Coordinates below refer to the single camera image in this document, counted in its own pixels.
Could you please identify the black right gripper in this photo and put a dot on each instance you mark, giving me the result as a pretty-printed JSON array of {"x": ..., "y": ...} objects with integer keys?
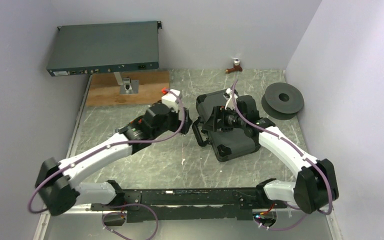
[{"x": 219, "y": 112}]

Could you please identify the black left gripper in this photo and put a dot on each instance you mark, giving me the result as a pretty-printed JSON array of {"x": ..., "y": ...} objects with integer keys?
[{"x": 177, "y": 122}]

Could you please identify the black poker set case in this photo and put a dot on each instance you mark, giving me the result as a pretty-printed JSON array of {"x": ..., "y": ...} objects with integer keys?
[{"x": 226, "y": 145}]

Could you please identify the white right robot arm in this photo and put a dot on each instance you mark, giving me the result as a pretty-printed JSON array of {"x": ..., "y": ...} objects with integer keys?
[{"x": 315, "y": 187}]

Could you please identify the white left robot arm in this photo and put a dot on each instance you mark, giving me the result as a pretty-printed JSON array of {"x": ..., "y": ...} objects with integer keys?
[{"x": 61, "y": 185}]

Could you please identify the grey metal stand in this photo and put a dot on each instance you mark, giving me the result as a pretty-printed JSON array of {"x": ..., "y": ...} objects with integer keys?
[{"x": 127, "y": 85}]

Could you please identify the brown bottle with cap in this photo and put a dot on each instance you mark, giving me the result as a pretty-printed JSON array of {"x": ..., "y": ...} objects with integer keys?
[{"x": 236, "y": 67}]

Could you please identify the dark grey round disc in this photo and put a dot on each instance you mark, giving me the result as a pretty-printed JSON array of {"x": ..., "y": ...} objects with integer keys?
[{"x": 282, "y": 101}]

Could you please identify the brown wooden board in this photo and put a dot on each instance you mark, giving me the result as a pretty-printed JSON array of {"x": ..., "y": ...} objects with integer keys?
[{"x": 104, "y": 90}]

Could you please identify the dark green rack server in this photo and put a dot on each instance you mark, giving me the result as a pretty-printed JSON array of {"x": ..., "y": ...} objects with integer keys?
[{"x": 105, "y": 48}]

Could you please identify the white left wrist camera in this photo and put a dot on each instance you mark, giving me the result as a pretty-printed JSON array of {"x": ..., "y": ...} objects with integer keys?
[{"x": 170, "y": 99}]

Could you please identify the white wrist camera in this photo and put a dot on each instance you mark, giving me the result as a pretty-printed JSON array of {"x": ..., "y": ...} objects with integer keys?
[
  {"x": 170, "y": 99},
  {"x": 228, "y": 96}
]

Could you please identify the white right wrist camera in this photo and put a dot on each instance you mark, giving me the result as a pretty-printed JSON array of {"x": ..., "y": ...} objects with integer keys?
[{"x": 228, "y": 96}]

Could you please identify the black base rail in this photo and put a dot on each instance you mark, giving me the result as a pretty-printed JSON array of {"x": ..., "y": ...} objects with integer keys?
[{"x": 238, "y": 203}]

